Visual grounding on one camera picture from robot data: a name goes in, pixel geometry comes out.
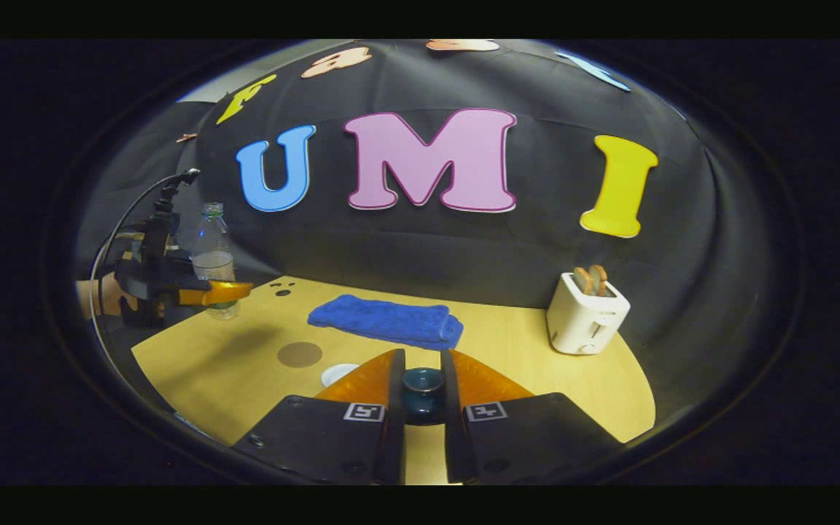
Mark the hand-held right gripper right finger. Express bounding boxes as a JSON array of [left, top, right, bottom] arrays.
[[440, 348, 625, 486]]

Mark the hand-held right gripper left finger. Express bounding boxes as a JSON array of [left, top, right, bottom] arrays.
[[230, 348, 408, 486]]

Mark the clear plastic water bottle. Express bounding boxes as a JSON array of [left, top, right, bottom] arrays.
[[191, 202, 240, 320]]

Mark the teal teacup lid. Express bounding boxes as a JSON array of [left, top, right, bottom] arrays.
[[401, 367, 447, 426]]

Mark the white teacup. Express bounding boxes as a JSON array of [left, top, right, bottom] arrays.
[[320, 363, 361, 388]]

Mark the brown round coaster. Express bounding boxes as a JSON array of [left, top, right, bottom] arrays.
[[277, 341, 323, 368]]

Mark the blue towel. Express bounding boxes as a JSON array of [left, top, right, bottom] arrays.
[[308, 294, 464, 351]]

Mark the white toaster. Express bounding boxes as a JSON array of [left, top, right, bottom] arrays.
[[546, 272, 631, 356]]

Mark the black backdrop cloth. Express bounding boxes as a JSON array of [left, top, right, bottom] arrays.
[[74, 40, 793, 424]]

